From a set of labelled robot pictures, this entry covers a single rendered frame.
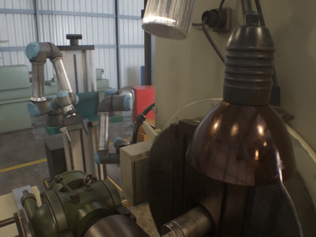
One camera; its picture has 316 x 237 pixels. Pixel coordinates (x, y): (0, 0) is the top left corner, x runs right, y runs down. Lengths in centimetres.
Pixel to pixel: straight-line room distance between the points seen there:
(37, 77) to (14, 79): 421
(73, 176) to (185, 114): 46
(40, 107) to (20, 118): 428
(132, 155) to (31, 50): 111
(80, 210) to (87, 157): 165
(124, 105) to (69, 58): 75
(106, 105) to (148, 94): 330
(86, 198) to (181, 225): 34
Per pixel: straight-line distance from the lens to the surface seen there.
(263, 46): 29
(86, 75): 221
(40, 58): 179
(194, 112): 73
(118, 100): 169
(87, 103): 218
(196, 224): 66
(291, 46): 58
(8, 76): 602
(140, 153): 98
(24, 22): 1001
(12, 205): 197
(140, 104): 494
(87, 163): 245
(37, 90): 186
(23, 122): 618
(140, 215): 277
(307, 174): 59
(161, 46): 87
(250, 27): 30
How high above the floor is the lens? 173
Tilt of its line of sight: 16 degrees down
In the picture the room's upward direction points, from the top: straight up
